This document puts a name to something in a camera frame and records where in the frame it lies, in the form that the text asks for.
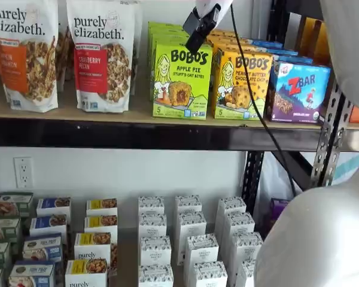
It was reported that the black metal shelf rack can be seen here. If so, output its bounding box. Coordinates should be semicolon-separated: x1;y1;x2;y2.
0;0;324;218

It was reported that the black cable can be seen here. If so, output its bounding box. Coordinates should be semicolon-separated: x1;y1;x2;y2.
229;3;297;197

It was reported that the brown yellow snack box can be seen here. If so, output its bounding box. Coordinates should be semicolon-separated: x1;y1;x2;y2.
296;13;315;57
306;17;330;66

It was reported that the white patterned cartons group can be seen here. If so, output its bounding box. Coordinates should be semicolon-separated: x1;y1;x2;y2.
17;194;258;287

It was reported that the pumpkin cinnamon granola bag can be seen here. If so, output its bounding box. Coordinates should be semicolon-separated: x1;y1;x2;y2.
55;22;72;83
0;0;60;114

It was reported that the cranberry pecan granola bag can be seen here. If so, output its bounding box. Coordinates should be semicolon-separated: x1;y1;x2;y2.
66;0;138;114
127;1;144;96

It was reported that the white patterned carton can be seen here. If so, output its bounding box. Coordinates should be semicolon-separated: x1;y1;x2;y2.
217;196;247;237
140;235;172;266
177;210;208;266
229;231;264;282
138;264;175;287
193;261;229;287
183;233;220;283
138;212;168;237
235;259;258;287
138;196;166;215
223;211;256;258
175;194;203;215

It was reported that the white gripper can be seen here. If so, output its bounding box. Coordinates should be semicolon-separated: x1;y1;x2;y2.
182;0;235;52

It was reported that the white wall outlet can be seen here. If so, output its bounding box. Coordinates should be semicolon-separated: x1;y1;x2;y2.
13;157;34;194

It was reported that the blue label oatmeal box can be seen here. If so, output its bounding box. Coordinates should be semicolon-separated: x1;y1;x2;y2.
36;197;72;222
8;260;56;287
29;214;68;240
22;233;63;263

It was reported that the green Bobo's apple pie box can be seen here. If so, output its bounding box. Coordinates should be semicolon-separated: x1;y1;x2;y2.
151;41;213;120
150;34;189;101
148;28;188;39
147;20;190;31

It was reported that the yellow label granola box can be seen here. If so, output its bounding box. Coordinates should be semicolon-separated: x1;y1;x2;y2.
84;214;118;236
74;231;118;276
65;258;110;287
86;197;118;218

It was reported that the blue purple Zbar box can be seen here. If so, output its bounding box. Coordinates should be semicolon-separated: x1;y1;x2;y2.
257;47;299;57
245;38;284;50
271;54;314;65
266;61;332;123

